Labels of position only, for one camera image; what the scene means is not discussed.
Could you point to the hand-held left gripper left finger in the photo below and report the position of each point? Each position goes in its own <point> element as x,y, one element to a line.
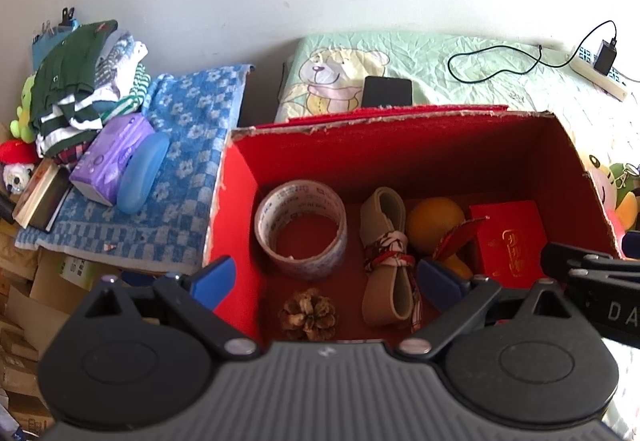
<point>215,278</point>

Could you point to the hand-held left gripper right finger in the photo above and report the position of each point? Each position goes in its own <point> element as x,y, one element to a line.
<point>437,283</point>

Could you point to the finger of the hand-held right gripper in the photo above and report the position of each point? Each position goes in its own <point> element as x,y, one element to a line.
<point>580,260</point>

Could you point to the orange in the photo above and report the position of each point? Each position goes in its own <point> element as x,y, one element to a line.
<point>432,223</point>

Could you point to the printed packing tape roll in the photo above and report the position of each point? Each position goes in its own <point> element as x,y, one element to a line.
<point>262,231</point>

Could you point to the small red gift box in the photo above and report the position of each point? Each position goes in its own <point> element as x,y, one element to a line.
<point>505,241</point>

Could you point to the brown pine cone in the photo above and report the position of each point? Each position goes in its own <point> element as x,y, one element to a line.
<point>307,316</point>

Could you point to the large red cardboard box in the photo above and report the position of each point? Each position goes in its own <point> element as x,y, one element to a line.
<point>350,161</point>

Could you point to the small yellow object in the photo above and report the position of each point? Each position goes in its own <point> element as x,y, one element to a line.
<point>457,267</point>

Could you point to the red gold-trimmed paper piece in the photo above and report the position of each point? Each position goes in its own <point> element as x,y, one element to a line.
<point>457,236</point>

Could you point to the yellow plush toy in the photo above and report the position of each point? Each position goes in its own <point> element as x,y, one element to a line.
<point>605,186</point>

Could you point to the green plush toy with glasses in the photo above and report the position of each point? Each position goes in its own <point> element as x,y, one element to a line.
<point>625,178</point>

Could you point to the blue checkered towel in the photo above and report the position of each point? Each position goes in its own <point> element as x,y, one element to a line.
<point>185,161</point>

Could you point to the blue glasses case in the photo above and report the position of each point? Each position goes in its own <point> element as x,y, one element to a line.
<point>140,176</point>

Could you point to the purple tissue pack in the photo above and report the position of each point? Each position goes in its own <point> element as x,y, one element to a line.
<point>107,156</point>

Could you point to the white power strip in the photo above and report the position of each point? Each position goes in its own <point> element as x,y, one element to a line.
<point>612,88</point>

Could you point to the stack of books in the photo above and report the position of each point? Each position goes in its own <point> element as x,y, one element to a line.
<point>45,196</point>

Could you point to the black smartphone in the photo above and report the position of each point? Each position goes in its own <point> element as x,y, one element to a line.
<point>387,91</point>

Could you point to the black charger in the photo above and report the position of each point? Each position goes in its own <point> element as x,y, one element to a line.
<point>604,57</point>

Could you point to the pile of cardboard boxes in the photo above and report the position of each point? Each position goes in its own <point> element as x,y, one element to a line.
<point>15,371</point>

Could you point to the red and white plush toy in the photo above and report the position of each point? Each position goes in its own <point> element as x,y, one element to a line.
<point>15,153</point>

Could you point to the green plush frog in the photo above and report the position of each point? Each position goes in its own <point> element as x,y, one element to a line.
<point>25,101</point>

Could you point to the pile of folded clothes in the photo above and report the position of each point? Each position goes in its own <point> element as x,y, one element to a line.
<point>65,66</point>

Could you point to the blue wall pouch with clips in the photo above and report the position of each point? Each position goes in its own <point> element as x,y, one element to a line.
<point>42,46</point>

